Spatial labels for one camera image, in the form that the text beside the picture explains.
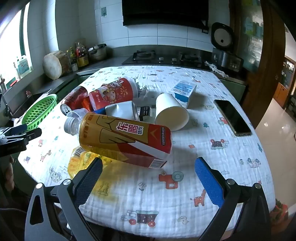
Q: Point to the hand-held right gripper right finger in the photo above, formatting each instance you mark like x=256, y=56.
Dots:
x=208, y=183

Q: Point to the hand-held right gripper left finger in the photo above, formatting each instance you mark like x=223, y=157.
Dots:
x=89, y=183

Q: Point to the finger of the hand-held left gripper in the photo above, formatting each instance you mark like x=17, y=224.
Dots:
x=19, y=128
x=32, y=134

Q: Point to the green plastic basket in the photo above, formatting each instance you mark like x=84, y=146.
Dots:
x=39, y=111

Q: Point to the clear plastic cup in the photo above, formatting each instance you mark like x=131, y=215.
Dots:
x=77, y=114

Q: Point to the red drink can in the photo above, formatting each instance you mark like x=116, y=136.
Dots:
x=74, y=98

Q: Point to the yellow drink bottle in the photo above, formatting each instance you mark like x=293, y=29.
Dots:
x=120, y=136

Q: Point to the white paper cup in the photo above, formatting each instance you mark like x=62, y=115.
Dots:
x=170, y=111

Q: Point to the small black box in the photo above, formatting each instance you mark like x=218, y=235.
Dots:
x=144, y=112

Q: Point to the red printed paper cup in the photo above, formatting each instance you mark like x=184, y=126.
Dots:
x=113, y=92

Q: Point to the blue and white milk carton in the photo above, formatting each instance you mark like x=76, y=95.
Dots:
x=182, y=91

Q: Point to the white tissue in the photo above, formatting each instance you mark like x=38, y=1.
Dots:
x=142, y=92

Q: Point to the person's left hand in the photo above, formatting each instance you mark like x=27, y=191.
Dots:
x=10, y=172

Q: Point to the white printed blanket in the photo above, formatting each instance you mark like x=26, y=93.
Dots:
x=161, y=197

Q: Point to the white dish soap bottle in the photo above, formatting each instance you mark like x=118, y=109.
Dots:
x=16, y=69

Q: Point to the white detergent jug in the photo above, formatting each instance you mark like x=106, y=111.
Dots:
x=24, y=64

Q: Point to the black smartphone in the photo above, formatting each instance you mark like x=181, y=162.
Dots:
x=233, y=118

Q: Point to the round wooden chopping block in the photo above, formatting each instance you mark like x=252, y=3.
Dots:
x=52, y=66

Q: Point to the dark sauce bottle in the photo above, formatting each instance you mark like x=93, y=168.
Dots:
x=71, y=55

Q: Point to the amber oil bottle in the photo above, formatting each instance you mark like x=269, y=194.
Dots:
x=82, y=58

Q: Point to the metal cooking pot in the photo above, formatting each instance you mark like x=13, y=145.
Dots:
x=98, y=53

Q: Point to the white cloth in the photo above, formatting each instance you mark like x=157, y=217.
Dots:
x=216, y=69

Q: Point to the black rice cooker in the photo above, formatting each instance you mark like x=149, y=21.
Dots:
x=225, y=55

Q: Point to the black gas stove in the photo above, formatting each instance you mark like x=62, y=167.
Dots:
x=161, y=59

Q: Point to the black range hood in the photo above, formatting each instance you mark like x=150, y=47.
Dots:
x=165, y=11

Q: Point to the wooden door frame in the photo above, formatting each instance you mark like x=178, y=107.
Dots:
x=270, y=58

